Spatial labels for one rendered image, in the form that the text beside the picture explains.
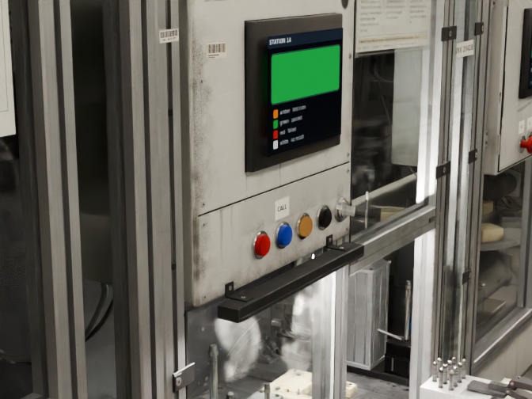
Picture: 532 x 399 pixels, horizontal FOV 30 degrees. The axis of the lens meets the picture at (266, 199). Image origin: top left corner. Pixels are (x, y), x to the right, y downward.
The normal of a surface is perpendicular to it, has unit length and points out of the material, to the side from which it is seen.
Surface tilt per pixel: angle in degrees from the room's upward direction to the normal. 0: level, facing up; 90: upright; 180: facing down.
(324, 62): 90
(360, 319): 90
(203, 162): 90
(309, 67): 90
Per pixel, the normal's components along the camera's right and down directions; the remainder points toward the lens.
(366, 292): -0.53, 0.20
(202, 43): 0.85, 0.12
